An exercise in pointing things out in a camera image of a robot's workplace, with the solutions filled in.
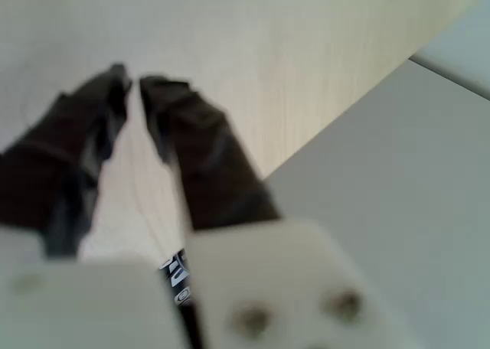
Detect black-taped white gripper right finger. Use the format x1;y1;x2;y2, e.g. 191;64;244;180
139;75;388;349

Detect black-taped white gripper left finger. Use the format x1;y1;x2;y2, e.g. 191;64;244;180
0;63;193;349

